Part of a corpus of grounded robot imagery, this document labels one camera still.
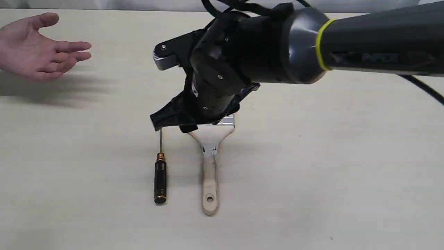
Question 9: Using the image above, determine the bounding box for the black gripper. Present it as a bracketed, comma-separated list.
[150, 75, 260, 133]

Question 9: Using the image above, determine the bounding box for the wide wooden paint brush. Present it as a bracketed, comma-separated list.
[189, 114, 235, 216]

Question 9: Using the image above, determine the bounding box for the black gold-trimmed screwdriver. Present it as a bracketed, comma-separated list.
[154, 130, 168, 205]

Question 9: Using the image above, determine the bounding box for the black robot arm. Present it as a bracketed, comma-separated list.
[150, 0, 444, 133]

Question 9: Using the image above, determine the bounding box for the open human hand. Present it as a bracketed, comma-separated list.
[0, 12, 92, 82]

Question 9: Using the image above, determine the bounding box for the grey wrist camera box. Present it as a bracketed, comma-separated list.
[153, 29, 206, 72]

